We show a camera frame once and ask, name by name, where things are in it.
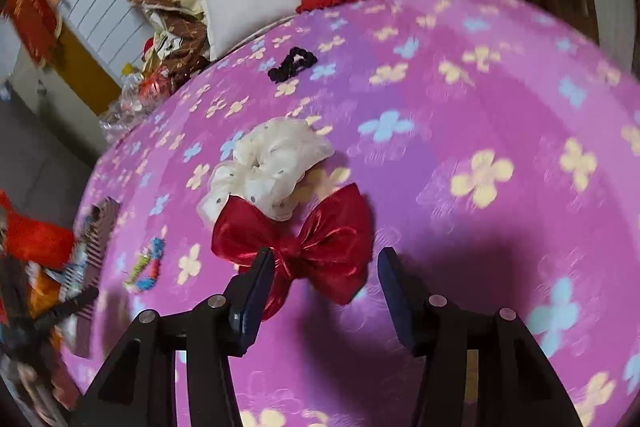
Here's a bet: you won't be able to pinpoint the white sheer scrunchie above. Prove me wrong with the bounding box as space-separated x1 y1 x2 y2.
196 117 335 222

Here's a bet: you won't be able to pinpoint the brown patterned quilt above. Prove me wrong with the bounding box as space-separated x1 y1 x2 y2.
94 0 211 84

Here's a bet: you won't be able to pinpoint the red wall hanging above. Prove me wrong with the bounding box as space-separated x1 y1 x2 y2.
2 0 64 64

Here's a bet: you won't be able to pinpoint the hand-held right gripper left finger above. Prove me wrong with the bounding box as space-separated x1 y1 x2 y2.
70 247 276 427

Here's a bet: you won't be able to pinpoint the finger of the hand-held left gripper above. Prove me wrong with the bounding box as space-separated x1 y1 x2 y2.
32 289 100 331

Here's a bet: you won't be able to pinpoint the colourful bead bracelet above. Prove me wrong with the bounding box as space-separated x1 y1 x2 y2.
123 236 167 294

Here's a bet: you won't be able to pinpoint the white pillow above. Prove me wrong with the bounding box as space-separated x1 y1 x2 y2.
197 0 305 60

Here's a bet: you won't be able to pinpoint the black scrunchie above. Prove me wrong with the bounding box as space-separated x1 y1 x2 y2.
267 46 319 83

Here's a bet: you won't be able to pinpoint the red satin bow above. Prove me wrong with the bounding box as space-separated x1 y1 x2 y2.
210 181 374 321

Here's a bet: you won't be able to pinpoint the red cloth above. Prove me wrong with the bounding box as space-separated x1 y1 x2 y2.
0 191 77 269

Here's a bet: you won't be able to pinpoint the clear plastic bags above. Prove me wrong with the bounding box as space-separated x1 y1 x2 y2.
97 66 177 138

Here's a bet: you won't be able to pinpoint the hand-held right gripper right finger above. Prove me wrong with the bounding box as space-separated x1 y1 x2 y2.
377 247 584 427

